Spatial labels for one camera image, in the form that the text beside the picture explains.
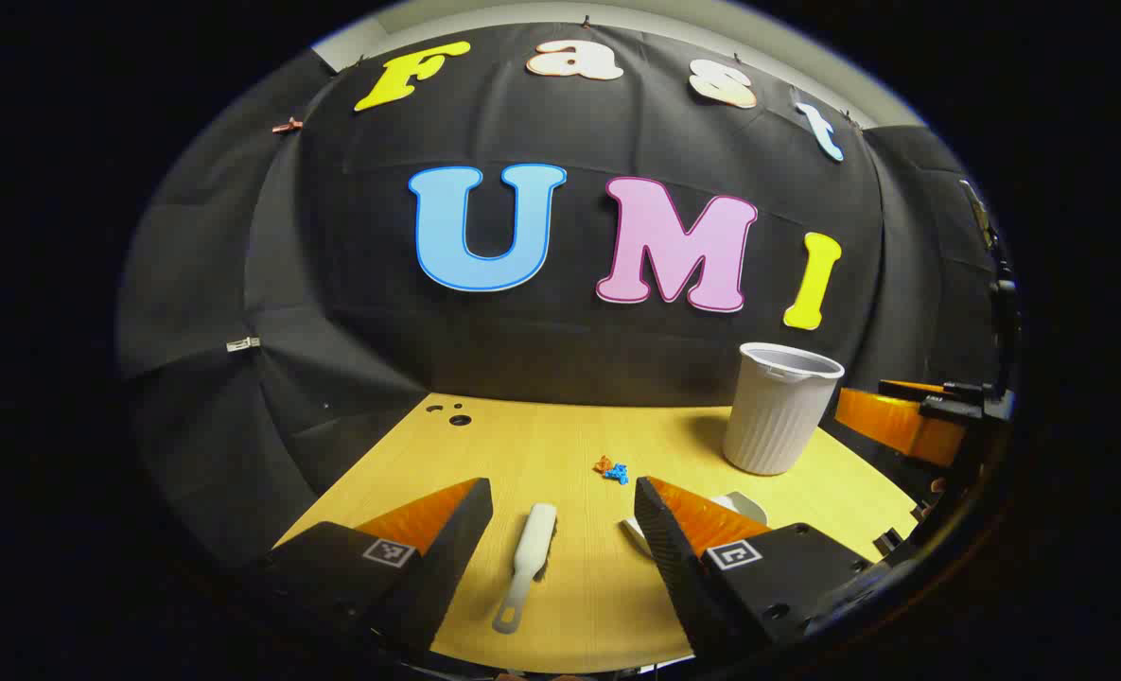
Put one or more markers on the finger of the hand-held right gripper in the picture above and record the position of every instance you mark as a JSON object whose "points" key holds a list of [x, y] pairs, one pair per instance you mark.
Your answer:
{"points": [[915, 388], [891, 421]]}

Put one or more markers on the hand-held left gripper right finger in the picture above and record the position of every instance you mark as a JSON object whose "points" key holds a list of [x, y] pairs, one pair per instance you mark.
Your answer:
{"points": [[669, 558]]}

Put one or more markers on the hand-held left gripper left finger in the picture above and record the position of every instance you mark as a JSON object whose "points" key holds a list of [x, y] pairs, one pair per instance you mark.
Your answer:
{"points": [[456, 549]]}

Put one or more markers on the small white broom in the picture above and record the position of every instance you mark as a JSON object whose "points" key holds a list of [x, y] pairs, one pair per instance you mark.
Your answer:
{"points": [[534, 539]]}

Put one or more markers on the white dustpan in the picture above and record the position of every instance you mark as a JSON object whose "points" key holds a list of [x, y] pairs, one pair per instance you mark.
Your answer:
{"points": [[744, 506]]}

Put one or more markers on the blue paper trash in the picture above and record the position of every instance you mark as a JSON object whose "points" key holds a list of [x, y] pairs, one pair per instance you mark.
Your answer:
{"points": [[618, 473]]}

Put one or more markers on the white ribbed garbage bin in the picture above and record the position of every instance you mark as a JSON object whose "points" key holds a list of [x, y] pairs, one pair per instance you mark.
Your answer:
{"points": [[778, 416]]}

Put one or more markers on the orange paper trash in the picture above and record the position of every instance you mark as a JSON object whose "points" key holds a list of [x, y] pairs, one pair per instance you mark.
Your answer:
{"points": [[603, 464]]}

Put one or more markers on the wooden desktop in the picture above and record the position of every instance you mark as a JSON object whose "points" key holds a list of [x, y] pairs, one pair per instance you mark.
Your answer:
{"points": [[541, 445]]}

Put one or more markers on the silver clip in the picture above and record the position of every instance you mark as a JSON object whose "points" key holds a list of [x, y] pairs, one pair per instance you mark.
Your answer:
{"points": [[243, 344], [976, 208]]}

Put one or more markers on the black backdrop cloth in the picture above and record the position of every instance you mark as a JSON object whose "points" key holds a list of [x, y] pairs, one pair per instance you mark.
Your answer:
{"points": [[569, 359]]}

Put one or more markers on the copper clip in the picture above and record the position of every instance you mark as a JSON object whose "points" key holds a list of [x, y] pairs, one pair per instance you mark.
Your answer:
{"points": [[287, 125]]}

